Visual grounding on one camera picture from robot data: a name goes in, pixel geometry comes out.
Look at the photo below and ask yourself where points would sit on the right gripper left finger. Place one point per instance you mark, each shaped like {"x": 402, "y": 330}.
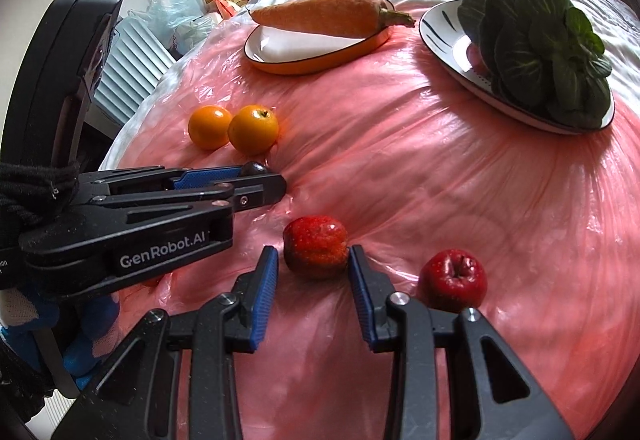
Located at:
{"x": 135, "y": 393}

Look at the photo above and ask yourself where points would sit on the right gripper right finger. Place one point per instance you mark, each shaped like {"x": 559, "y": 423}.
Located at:
{"x": 492, "y": 395}

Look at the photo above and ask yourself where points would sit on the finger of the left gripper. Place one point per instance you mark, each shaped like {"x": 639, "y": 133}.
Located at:
{"x": 235, "y": 196}
{"x": 151, "y": 179}

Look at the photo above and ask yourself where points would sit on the small orange tomato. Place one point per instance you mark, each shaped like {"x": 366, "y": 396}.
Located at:
{"x": 208, "y": 127}
{"x": 253, "y": 130}

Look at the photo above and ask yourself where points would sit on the red apple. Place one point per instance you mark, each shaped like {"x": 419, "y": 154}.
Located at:
{"x": 452, "y": 281}
{"x": 315, "y": 247}

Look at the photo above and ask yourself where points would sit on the dark plum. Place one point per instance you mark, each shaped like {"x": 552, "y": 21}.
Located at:
{"x": 253, "y": 168}

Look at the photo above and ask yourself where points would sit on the light blue suitcase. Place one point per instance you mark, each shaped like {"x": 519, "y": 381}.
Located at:
{"x": 135, "y": 65}

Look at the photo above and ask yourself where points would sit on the orange rimmed oval dish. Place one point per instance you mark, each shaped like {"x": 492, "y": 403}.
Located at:
{"x": 289, "y": 53}

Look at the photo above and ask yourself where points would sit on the blue plastic bag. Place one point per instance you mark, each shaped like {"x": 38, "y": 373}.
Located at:
{"x": 179, "y": 25}

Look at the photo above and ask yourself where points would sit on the large carrot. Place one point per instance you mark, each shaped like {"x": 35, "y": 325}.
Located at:
{"x": 335, "y": 18}

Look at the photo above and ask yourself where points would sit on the pink plastic sheet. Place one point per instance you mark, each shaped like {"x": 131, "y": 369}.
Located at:
{"x": 560, "y": 248}

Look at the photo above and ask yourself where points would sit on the white black striped plate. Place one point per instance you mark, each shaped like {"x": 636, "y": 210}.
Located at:
{"x": 442, "y": 33}

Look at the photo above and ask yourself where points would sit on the green leafy vegetable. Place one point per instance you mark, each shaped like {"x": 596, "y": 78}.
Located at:
{"x": 542, "y": 56}

